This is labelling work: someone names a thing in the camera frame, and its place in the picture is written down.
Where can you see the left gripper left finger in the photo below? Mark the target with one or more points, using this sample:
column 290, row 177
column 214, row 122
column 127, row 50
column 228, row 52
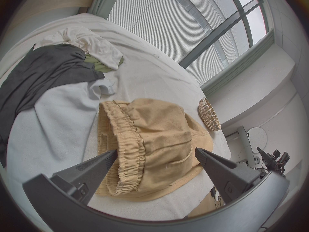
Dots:
column 82, row 177

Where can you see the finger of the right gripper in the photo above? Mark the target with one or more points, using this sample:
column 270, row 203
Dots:
column 267, row 162

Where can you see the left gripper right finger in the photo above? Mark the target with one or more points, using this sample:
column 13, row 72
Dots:
column 229, row 177

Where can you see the tan shorts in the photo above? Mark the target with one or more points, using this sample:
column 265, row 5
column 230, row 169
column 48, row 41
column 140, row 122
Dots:
column 164, row 134

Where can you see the pale blue garment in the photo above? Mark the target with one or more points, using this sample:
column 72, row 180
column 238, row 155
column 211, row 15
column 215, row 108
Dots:
column 60, row 124

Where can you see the round woven basket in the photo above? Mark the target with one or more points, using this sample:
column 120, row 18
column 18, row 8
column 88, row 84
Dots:
column 210, row 115

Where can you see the black garment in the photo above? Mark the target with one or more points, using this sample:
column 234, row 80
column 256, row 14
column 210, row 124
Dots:
column 43, row 76

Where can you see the green garment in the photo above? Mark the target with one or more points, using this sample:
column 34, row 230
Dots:
column 101, row 65

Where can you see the bed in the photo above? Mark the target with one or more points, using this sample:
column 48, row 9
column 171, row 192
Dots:
column 149, row 76

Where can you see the white garment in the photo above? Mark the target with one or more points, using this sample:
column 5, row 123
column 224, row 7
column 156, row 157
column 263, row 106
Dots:
column 101, row 47

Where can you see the window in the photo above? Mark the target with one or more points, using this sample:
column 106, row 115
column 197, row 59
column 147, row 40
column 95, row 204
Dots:
column 157, row 20

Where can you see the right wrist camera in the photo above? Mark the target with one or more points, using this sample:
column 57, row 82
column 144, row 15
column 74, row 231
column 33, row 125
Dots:
column 284, row 157

